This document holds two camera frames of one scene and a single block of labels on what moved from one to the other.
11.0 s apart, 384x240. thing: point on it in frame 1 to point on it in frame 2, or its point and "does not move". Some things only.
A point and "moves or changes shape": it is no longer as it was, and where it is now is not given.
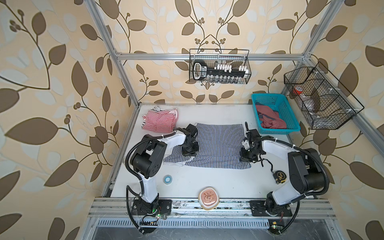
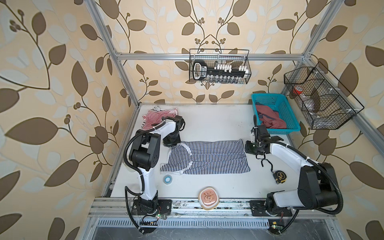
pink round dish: (209, 198) does not move
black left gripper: (185, 152) to (168, 143)
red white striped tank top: (160, 121) does not move
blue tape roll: (167, 179) does not move
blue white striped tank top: (220, 147) moves or changes shape
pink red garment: (269, 118) does not move
